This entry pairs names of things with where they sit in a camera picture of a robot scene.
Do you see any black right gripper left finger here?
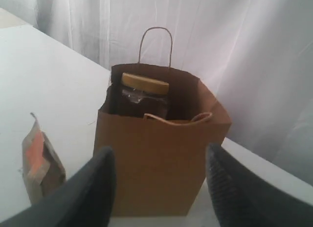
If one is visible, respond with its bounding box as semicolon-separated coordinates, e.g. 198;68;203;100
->
0;146;115;227

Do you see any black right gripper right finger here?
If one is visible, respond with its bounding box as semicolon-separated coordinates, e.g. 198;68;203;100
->
206;141;313;227

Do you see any brown coffee pouch orange label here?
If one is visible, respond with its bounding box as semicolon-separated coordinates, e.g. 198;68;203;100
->
22;113;66;204

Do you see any brown paper shopping bag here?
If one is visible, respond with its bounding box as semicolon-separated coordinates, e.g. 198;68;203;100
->
92;26;232;218

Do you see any clear jar gold lid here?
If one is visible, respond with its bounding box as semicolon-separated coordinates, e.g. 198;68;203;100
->
115;73;170;118

